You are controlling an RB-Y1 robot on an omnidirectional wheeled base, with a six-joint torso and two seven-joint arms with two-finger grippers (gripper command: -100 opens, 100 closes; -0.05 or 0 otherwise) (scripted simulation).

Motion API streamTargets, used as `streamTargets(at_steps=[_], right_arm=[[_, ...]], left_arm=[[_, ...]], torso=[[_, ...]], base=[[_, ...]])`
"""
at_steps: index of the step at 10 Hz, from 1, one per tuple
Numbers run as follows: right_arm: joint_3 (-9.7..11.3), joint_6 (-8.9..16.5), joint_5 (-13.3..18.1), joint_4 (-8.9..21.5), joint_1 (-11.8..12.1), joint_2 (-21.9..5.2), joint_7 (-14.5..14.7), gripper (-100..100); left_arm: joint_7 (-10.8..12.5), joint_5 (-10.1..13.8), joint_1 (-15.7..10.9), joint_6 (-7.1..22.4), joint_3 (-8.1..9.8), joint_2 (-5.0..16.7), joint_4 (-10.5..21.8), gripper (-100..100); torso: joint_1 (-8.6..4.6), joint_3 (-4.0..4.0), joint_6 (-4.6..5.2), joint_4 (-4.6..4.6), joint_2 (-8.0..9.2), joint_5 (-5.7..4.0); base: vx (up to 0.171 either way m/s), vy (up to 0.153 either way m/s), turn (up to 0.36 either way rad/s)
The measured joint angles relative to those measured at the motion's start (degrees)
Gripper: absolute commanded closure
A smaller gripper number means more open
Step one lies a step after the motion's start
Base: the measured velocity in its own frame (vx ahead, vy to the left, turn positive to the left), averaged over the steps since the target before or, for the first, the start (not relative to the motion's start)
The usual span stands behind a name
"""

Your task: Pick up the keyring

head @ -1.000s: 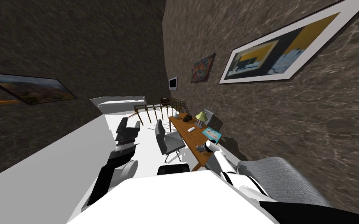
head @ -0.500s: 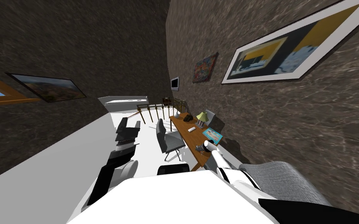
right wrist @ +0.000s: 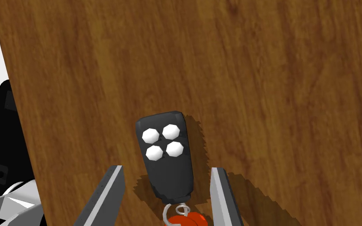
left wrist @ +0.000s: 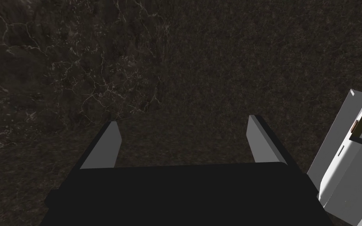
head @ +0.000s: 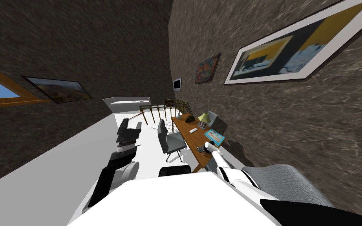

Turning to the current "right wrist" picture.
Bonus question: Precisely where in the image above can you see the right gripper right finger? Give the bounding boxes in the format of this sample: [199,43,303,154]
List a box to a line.
[209,167,244,226]

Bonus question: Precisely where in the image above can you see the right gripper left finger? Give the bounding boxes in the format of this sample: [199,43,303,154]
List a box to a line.
[73,165,126,226]

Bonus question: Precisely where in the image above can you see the black key fob white buttons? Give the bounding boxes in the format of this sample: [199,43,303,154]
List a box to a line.
[135,110,208,226]

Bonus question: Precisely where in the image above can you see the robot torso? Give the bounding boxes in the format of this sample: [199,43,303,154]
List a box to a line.
[0,80,48,226]

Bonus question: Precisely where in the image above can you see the brown wooden table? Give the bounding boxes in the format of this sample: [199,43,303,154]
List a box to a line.
[0,0,362,226]

